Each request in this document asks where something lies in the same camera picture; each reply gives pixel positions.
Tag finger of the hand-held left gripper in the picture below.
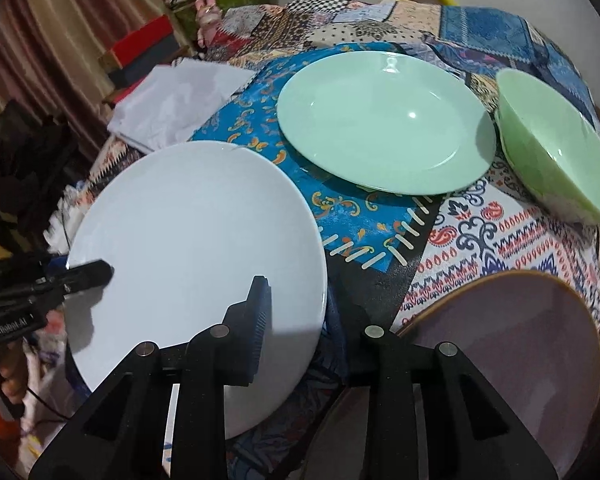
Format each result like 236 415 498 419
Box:
45 259 114 296

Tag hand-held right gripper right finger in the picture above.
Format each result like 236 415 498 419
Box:
347 325 561 480

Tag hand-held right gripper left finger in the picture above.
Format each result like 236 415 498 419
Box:
27 275 273 480

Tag white plate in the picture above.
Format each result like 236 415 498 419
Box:
66 141 328 440

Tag pink plate with brown rim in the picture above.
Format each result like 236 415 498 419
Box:
305 269 600 480

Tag green plate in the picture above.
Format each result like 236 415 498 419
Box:
277 51 496 196

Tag green bowl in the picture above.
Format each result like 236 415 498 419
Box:
495 68 600 224

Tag person's left hand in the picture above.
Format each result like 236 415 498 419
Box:
0 342 31 406

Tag pile of papers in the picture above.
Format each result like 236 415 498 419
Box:
20 330 88 466

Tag black bag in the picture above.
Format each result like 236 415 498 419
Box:
0 100 93 261

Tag patchwork tablecloth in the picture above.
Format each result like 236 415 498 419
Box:
62 0 600 480

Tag white cloth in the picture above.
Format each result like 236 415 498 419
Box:
107 58 257 153

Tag red and dark boxes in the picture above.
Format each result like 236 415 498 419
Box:
107 40 188 88

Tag red box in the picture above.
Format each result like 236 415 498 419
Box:
111 16 173 68

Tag striped curtain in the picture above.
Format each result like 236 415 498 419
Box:
0 0 166 146

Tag pink bunny toy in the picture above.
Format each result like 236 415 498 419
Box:
195 0 223 46

